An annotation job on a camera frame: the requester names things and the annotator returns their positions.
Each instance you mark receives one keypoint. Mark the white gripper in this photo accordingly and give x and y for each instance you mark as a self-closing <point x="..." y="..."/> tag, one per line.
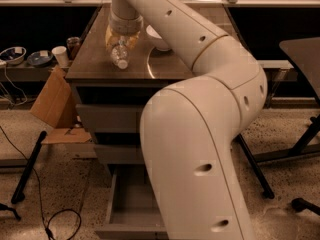
<point x="126" y="26"/>

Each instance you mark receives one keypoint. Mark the clear plastic water bottle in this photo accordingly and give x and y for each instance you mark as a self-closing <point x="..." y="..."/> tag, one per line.
<point x="120" y="55"/>

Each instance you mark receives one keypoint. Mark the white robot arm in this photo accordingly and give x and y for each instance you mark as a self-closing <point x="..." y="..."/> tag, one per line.
<point x="206" y="204"/>

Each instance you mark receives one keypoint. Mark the grey drawer cabinet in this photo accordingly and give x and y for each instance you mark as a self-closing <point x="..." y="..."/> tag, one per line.
<point x="90" y="57"/>

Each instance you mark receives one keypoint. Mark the top grey drawer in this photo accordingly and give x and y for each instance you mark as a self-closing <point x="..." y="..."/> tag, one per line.
<point x="110" y="118"/>

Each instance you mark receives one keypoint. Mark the middle grey drawer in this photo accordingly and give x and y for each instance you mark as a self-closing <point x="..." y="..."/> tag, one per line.
<point x="119" y="154"/>

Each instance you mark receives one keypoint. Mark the bottom grey open drawer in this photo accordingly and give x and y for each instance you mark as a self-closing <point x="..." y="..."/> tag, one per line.
<point x="132" y="211"/>

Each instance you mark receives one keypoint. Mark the white bowl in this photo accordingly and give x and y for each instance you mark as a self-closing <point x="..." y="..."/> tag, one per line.
<point x="156" y="39"/>

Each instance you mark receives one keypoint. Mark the glass jar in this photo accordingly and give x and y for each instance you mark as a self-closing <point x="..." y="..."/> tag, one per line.
<point x="73" y="45"/>

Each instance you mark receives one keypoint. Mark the white paper cup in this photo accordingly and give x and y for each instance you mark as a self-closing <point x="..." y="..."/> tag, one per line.
<point x="60" y="53"/>

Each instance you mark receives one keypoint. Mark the blue bowl right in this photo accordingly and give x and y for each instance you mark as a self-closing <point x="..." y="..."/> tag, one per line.
<point x="40" y="58"/>

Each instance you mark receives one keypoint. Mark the blue bowl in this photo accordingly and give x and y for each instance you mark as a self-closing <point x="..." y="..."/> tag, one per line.
<point x="13" y="55"/>
<point x="40" y="58"/>

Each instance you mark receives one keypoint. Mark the cardboard box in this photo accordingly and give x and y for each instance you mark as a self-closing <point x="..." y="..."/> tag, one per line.
<point x="55" y="106"/>

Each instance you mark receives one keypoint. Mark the blue bowl left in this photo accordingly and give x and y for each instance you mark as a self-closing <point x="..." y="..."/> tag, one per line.
<point x="13" y="55"/>

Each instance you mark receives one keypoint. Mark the black stand leg left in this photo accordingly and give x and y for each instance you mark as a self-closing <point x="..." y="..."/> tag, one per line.
<point x="18" y="195"/>

